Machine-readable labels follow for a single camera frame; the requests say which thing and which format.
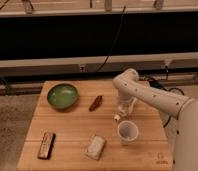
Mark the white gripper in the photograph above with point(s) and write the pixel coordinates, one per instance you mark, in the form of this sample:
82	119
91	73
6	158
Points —
126	99

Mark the clear plastic cup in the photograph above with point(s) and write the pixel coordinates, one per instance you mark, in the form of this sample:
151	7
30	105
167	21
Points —
127	132

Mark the wooden board table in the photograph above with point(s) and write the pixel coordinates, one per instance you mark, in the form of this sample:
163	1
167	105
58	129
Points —
75	127

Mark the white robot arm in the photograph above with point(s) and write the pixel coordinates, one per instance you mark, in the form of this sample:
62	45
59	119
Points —
182	108

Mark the green ceramic bowl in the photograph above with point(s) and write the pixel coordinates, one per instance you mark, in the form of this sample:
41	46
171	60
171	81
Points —
62	96

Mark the brown chocolate bar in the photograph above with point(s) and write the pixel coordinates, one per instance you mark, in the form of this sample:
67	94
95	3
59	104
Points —
46	145

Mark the red chili pepper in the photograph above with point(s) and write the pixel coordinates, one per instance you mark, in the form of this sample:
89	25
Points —
96	103

